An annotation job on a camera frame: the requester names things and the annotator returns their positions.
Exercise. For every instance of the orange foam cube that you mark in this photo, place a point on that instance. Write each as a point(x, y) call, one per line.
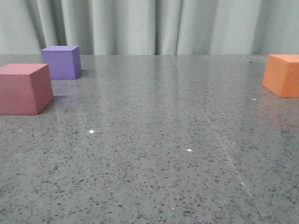
point(282, 75)

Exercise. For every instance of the purple foam cube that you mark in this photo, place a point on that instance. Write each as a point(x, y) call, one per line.
point(64, 62)

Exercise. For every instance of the grey-green curtain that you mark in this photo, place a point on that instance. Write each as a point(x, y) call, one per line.
point(151, 27)

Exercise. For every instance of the red foam cube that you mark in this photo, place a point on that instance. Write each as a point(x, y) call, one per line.
point(25, 88)

